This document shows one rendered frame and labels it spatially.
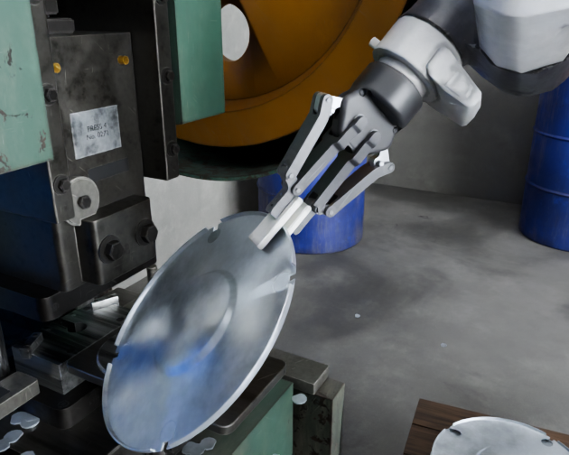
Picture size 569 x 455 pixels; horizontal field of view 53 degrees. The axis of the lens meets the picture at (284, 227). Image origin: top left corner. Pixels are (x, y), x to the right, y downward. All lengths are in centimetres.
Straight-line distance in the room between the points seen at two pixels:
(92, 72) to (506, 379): 178
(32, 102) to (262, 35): 48
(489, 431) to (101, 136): 98
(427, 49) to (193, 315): 38
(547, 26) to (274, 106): 48
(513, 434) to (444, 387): 76
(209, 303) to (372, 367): 151
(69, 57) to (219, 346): 34
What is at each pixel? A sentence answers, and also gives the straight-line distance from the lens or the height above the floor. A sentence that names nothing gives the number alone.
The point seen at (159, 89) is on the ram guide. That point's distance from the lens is 72.
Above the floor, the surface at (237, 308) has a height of 91.
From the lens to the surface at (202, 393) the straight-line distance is 57.
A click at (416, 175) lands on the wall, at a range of 405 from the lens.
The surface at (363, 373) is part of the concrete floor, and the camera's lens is 207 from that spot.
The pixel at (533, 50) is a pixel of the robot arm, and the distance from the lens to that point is 59.
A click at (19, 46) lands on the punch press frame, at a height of 117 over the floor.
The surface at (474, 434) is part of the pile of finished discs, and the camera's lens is 130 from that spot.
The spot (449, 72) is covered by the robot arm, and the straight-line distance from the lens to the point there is 63.
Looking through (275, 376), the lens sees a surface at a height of 78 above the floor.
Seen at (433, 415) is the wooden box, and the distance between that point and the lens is 137.
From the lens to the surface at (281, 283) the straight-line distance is 56.
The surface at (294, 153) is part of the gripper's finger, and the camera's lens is 60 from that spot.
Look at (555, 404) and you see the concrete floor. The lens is 210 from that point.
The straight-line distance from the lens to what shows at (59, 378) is 80.
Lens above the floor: 120
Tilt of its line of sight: 21 degrees down
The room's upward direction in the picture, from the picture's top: straight up
